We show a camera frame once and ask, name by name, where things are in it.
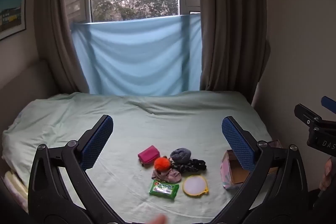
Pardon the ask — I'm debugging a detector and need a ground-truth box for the small pink sandal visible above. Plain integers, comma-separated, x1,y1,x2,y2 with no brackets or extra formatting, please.
151,163,182,184

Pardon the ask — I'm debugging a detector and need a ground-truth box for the pink zip pouch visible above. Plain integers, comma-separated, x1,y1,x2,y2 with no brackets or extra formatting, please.
138,145,157,165

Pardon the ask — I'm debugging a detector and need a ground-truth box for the black scrunchie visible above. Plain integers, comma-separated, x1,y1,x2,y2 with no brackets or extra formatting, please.
172,158,207,172

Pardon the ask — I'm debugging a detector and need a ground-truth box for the green wet wipes packet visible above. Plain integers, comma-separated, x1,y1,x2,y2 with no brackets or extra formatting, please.
148,179,180,201

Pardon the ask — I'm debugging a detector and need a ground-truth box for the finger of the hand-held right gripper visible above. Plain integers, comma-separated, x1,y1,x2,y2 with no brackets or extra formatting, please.
294,104,323,128
321,96,336,115

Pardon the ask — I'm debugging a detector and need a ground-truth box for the round yellow-rimmed mirror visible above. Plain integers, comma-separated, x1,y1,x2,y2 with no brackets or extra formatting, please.
182,175,210,197

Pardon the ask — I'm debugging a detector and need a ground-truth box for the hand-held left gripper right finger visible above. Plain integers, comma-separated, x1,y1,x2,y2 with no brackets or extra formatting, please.
213,116,308,224

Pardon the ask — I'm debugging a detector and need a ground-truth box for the brown curtain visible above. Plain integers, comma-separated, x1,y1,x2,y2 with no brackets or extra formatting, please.
196,0,271,92
34,0,91,94

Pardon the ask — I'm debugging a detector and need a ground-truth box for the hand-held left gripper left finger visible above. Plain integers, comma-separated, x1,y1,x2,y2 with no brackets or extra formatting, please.
28,114,124,224

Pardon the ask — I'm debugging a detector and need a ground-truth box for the orange pom-pom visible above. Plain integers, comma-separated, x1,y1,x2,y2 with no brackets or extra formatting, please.
154,157,172,170

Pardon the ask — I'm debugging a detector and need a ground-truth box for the grey sock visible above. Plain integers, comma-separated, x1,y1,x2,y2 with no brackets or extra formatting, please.
170,147,192,164

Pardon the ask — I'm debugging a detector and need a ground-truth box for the light blue hanging cloth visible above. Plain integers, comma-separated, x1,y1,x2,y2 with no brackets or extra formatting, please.
71,13,203,96

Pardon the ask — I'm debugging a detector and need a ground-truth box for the stack of pale folded bedding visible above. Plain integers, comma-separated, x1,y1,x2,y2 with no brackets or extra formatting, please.
3,170,29,213

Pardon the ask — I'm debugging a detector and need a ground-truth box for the cardboard box with pink print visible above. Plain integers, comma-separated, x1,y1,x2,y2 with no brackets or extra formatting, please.
220,139,282,190

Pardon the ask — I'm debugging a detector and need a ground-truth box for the framed wall picture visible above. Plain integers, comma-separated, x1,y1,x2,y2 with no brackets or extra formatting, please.
0,0,27,41

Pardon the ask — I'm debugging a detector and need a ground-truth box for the person's right hand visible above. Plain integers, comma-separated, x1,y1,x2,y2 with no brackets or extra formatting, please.
319,157,334,191

